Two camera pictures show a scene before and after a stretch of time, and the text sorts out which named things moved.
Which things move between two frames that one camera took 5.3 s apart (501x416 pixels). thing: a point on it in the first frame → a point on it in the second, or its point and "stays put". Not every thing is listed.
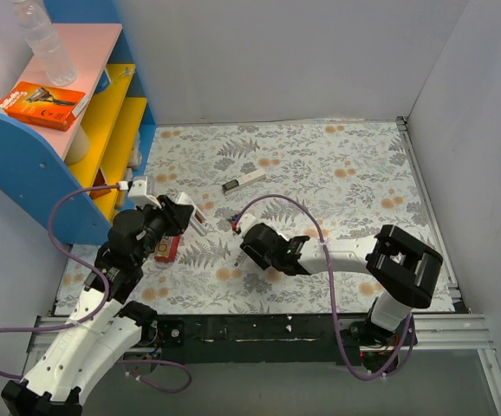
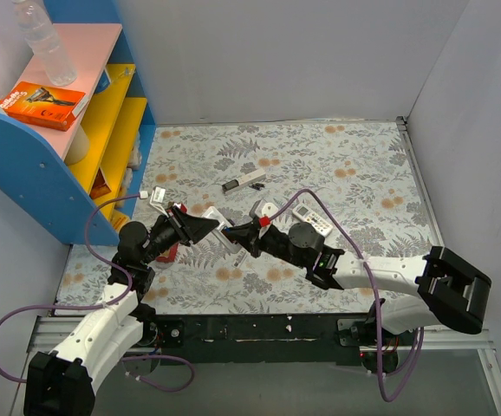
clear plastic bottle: x=35 y=23 stays put
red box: x=166 y=248 stays put
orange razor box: x=47 y=106 stays put
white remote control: x=198 y=223 → x=211 y=213
